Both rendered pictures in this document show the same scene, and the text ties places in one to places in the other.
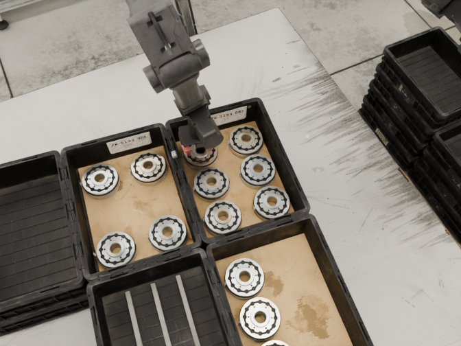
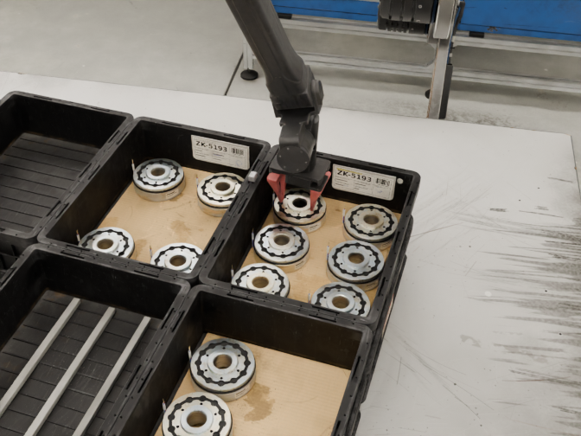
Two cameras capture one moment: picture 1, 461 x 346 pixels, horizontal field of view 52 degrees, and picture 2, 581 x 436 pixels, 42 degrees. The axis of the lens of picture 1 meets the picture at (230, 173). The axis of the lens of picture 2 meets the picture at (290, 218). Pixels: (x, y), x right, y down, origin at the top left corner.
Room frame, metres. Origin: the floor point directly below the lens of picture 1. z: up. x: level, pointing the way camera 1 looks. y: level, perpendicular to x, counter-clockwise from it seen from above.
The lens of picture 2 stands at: (-0.17, -0.57, 1.84)
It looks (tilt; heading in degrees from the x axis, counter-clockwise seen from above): 42 degrees down; 37
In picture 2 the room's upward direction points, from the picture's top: 1 degrees clockwise
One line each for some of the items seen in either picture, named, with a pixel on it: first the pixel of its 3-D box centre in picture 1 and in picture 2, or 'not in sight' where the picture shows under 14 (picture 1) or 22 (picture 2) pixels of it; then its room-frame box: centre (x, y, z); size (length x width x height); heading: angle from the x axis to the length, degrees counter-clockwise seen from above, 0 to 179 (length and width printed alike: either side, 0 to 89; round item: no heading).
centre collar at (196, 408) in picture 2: (260, 317); (196, 419); (0.25, -0.08, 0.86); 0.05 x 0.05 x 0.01
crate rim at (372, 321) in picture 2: (234, 165); (317, 227); (0.65, -0.01, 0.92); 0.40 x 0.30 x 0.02; 20
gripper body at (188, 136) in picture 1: (198, 128); (300, 156); (0.73, 0.09, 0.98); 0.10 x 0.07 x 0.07; 108
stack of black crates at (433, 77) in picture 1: (420, 101); not in sight; (1.32, -0.85, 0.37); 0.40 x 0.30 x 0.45; 28
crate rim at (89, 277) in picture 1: (128, 195); (162, 192); (0.55, 0.27, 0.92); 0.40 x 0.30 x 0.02; 20
